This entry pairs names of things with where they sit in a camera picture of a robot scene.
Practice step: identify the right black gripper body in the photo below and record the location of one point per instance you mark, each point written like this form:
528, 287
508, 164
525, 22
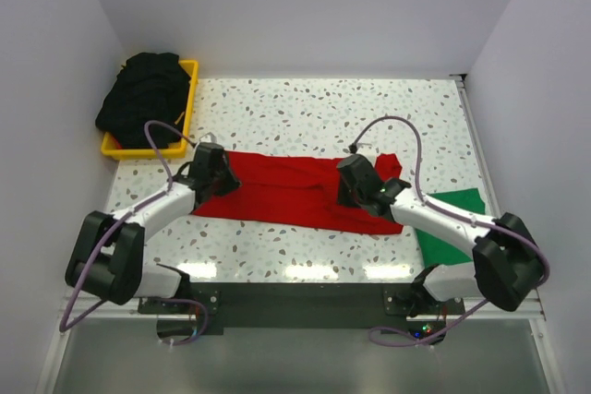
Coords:
359, 196

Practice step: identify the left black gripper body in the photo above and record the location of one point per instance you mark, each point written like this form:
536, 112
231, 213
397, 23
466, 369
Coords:
211, 178

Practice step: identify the red t-shirt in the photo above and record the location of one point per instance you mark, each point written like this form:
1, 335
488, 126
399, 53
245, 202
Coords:
299, 191

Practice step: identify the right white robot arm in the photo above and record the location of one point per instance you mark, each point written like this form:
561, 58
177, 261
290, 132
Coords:
506, 263

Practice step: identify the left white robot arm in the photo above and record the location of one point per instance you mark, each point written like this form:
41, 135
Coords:
108, 256

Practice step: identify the folded green t-shirt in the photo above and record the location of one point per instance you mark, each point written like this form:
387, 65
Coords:
444, 245

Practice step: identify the yellow plastic tray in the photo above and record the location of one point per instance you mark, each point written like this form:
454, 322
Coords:
171, 143

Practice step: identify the black t-shirt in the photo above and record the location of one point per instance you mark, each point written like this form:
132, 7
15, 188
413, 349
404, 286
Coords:
148, 87

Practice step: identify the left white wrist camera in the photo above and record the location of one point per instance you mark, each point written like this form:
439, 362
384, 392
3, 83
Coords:
208, 138

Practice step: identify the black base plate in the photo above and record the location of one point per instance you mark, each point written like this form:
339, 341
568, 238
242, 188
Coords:
218, 307

